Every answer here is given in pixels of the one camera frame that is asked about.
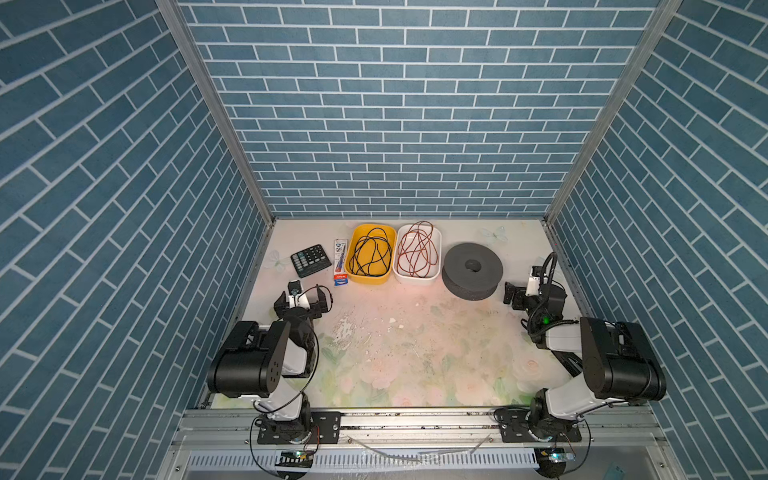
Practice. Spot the black stapler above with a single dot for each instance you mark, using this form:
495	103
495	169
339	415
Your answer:
570	361

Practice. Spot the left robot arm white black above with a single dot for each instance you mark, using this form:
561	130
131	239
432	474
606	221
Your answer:
257	363

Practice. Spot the black calculator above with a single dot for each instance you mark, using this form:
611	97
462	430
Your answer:
310	261

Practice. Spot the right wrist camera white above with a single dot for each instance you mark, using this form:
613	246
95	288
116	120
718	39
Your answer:
534	281

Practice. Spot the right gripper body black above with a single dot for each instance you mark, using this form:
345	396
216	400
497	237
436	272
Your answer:
519	294

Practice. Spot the pencil box blue white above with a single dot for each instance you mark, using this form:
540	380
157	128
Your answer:
340	275

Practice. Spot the yellow plastic tub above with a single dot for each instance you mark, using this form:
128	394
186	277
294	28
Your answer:
370	258

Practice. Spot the white plastic tub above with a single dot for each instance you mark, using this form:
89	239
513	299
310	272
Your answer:
418	254

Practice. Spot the grey perforated cable spool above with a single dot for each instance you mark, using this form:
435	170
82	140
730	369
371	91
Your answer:
472	271

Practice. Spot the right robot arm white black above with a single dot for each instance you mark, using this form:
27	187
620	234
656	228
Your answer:
610	363

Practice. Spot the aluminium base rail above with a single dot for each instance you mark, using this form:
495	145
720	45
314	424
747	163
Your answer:
421	443

